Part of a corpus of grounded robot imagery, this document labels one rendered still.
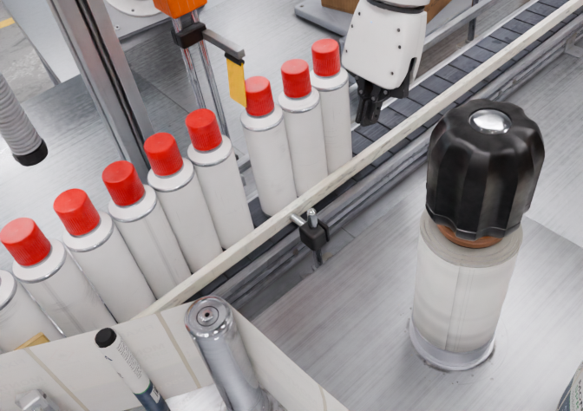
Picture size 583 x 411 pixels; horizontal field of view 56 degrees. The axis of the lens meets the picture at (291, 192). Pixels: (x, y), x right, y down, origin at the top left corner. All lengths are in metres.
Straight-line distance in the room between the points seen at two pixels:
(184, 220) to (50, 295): 0.16
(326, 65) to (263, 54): 0.50
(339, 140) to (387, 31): 0.15
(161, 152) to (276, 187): 0.19
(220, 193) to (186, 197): 0.05
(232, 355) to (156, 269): 0.20
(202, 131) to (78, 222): 0.15
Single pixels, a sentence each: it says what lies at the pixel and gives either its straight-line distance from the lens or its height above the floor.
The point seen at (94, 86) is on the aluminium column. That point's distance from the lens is 0.67.
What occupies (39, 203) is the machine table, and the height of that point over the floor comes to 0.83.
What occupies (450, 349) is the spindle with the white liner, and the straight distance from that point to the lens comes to 0.59.
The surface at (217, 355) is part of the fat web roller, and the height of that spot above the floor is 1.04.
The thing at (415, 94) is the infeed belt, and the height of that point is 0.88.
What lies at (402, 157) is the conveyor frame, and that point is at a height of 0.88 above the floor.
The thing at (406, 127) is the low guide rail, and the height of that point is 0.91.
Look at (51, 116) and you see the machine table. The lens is 1.17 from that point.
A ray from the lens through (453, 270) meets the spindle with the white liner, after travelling 0.47.
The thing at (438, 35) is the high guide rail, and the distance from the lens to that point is 0.92.
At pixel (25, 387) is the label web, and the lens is 0.55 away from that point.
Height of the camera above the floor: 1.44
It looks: 46 degrees down
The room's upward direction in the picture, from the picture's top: 10 degrees counter-clockwise
